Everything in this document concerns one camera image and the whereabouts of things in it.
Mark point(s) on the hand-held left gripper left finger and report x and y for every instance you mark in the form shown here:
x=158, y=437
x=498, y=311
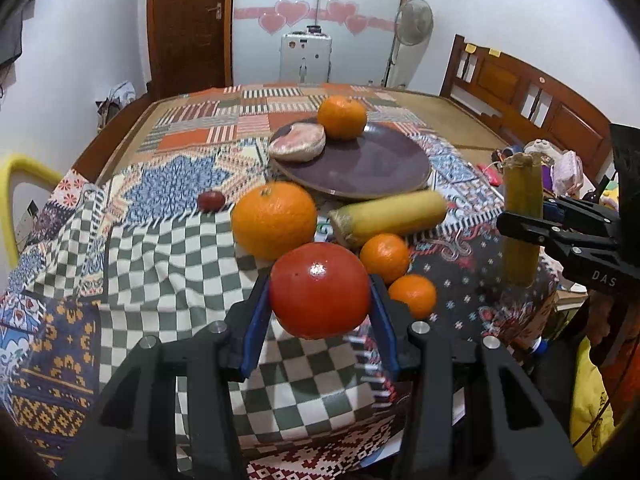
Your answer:
x=255, y=321

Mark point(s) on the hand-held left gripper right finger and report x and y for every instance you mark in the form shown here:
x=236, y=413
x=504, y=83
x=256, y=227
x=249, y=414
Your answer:
x=383, y=321

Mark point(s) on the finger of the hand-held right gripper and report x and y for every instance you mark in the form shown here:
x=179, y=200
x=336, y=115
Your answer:
x=530, y=227
x=585, y=210

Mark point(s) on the small orange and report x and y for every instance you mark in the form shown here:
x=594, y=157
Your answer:
x=385, y=257
x=414, y=296

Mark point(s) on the red tomato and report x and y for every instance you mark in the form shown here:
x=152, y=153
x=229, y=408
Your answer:
x=320, y=295

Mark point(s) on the large orange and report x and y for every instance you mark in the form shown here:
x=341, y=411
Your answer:
x=272, y=220

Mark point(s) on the small dark red fruit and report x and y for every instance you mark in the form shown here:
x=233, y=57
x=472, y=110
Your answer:
x=211, y=200

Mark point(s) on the purple round plate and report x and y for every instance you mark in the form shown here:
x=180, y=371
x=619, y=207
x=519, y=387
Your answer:
x=370, y=165

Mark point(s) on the medium orange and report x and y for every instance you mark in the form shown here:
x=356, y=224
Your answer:
x=342, y=117

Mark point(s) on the person's right forearm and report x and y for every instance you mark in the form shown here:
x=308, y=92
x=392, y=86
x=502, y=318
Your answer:
x=629, y=360

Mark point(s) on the pink patterned pouch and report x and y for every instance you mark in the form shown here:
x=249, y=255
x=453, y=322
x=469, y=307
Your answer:
x=567, y=172

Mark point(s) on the white plush toy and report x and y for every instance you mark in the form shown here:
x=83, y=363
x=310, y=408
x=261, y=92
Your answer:
x=540, y=147

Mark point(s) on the patchwork printed blanket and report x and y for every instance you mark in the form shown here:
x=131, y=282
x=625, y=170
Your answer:
x=150, y=260

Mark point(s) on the wooden headboard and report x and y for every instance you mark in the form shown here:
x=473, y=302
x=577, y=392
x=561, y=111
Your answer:
x=500, y=80

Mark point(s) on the yellow printed cloth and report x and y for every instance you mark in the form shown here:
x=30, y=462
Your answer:
x=592, y=400

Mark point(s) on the pinkish brown sweet potato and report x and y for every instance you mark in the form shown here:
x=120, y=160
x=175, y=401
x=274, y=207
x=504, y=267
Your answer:
x=297, y=142

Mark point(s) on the white standing fan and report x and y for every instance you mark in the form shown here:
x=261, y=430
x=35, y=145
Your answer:
x=414, y=22

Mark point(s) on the frosted glass sliding wardrobe doors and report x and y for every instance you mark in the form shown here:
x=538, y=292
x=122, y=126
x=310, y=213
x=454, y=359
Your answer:
x=350, y=55

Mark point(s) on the patterned bag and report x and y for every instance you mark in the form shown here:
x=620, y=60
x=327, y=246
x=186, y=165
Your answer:
x=117, y=102

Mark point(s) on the white small appliance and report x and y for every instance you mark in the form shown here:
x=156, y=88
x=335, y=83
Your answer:
x=305, y=55

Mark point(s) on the brown wooden door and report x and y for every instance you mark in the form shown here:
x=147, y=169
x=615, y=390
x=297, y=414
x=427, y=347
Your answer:
x=190, y=35

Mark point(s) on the pink heart stickers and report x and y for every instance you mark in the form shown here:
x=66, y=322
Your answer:
x=292, y=12

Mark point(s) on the wooden bed side rail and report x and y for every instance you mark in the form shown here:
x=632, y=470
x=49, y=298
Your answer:
x=115, y=130

